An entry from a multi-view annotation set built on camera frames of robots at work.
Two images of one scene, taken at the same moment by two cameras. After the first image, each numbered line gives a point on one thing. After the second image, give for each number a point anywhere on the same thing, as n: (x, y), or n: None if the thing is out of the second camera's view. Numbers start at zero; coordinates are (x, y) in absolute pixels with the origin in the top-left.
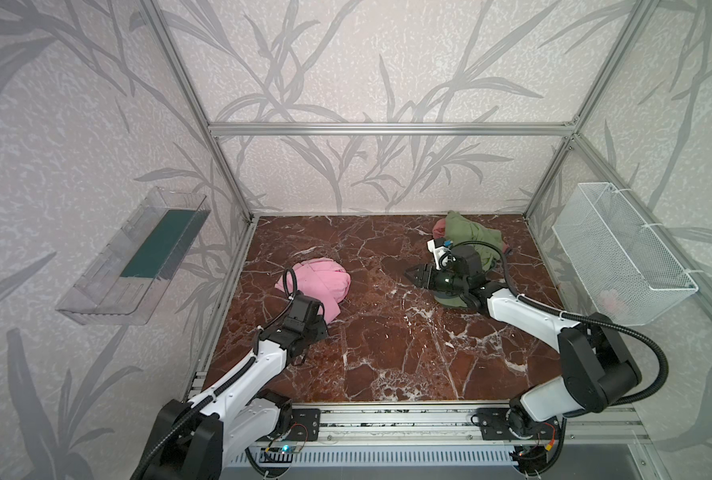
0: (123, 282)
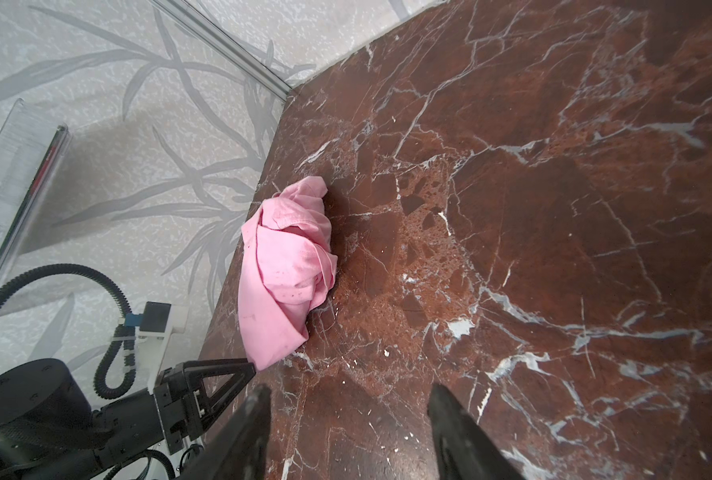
0: (7, 190)
